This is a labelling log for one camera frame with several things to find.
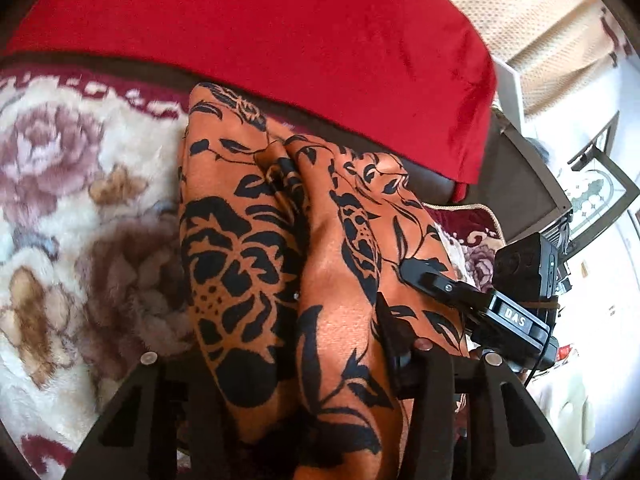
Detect red plush blanket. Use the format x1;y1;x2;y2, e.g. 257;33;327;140
0;0;497;203

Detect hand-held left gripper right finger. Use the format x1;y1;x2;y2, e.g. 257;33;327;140
375;292;571;480

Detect white cloth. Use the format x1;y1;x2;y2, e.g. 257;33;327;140
530;370;596;461

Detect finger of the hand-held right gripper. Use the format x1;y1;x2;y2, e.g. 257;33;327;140
399;257;496;317

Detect cream floral plush blanket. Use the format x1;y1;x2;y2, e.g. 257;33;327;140
0;62;501;480

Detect beige mesh cloth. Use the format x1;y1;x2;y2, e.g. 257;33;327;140
420;0;626;121

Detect dark brown leather sofa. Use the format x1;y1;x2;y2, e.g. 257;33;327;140
0;50;571;241

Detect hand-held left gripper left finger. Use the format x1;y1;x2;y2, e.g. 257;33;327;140
72;351;241;480

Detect orange black floral garment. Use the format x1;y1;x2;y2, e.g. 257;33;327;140
177;82;471;480

